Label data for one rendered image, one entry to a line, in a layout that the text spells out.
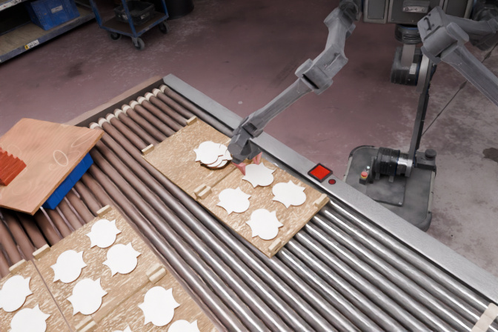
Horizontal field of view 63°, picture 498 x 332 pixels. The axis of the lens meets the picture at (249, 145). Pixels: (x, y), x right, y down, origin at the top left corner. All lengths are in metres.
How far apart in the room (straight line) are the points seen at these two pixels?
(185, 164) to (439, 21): 1.16
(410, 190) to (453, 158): 0.70
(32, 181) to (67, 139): 0.26
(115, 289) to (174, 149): 0.71
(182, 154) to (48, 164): 0.59
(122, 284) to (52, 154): 0.76
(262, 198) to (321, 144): 1.64
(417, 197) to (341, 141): 0.89
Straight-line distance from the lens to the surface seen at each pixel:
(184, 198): 1.76
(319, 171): 1.77
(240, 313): 1.45
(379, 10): 1.83
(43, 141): 2.16
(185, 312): 1.46
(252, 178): 1.73
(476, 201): 3.04
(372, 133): 3.37
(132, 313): 1.52
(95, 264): 1.68
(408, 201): 2.61
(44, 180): 1.94
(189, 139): 2.00
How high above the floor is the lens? 2.21
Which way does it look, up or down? 42 degrees down
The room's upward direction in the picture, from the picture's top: 9 degrees counter-clockwise
